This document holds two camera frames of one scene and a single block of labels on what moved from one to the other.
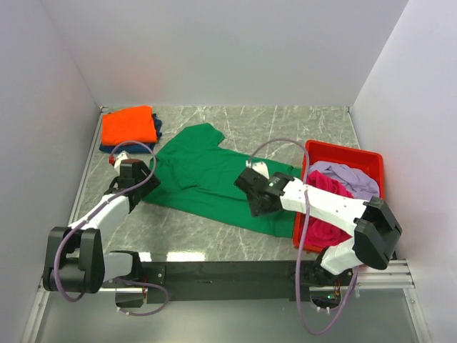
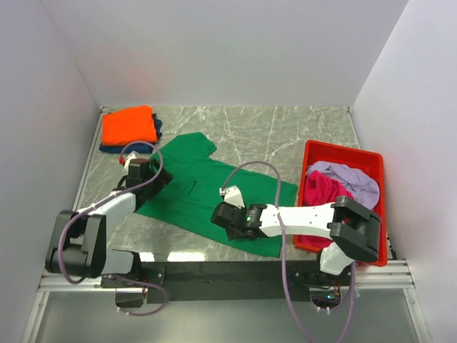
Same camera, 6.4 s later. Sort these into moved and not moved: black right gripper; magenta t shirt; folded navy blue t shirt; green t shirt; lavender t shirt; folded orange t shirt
Moved: green t shirt; black right gripper
Not moved: magenta t shirt; folded orange t shirt; lavender t shirt; folded navy blue t shirt
